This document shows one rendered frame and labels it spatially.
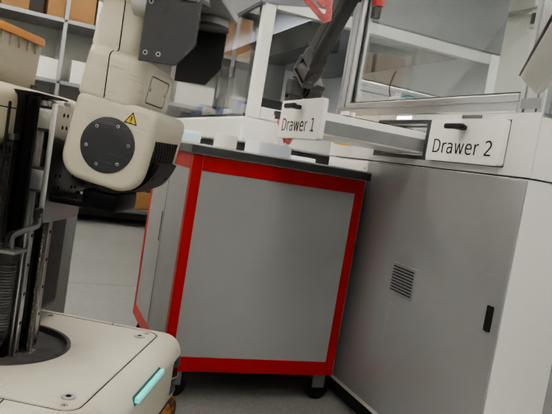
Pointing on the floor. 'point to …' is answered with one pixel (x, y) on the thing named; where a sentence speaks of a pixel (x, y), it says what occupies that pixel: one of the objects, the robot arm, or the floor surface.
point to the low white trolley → (250, 262)
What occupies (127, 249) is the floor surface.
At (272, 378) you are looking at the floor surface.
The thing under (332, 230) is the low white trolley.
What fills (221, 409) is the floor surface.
